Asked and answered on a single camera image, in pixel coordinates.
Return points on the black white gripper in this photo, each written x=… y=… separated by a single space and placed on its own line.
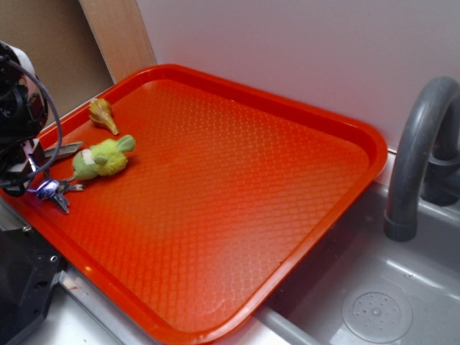
x=24 y=113

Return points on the silver keys bunch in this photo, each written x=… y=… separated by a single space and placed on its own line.
x=54 y=191

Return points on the brown bark piece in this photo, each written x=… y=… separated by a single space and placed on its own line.
x=64 y=150

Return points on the tan spiral seashell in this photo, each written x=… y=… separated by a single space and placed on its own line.
x=100 y=114

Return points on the wooden board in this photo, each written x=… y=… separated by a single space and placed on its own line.
x=121 y=36

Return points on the red plastic tray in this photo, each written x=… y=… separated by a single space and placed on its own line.
x=227 y=189

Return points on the grey toy sink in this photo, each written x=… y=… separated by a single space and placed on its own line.
x=356 y=286

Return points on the grey toy faucet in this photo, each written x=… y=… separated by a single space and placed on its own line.
x=426 y=165

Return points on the green plush toy keychain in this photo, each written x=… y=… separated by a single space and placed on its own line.
x=104 y=159

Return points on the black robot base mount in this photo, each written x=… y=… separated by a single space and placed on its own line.
x=30 y=270

